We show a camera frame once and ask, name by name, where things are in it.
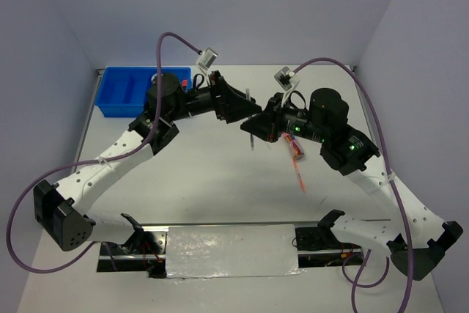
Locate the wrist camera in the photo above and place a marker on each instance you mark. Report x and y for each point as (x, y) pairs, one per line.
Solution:
(288, 81)
(206, 59)

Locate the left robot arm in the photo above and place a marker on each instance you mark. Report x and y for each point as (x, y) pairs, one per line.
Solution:
(63, 209)

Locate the pink cap clear tube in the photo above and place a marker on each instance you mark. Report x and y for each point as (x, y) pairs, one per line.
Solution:
(294, 147)

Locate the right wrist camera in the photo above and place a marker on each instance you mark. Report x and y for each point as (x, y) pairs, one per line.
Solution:
(288, 81)

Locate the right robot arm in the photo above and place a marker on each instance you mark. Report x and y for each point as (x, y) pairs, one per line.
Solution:
(415, 239)

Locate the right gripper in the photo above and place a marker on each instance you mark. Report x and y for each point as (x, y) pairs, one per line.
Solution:
(267, 124)

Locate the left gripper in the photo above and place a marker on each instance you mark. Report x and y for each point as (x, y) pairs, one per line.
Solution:
(232, 105)

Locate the blue compartment bin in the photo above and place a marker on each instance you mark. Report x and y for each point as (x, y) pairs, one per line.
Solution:
(123, 90)

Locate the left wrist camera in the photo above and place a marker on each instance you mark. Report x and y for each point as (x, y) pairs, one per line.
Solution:
(206, 59)

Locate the orange pen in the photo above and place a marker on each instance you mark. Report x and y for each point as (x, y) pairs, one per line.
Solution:
(298, 174)

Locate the silver foil panel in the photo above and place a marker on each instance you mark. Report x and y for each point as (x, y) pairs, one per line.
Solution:
(231, 251)

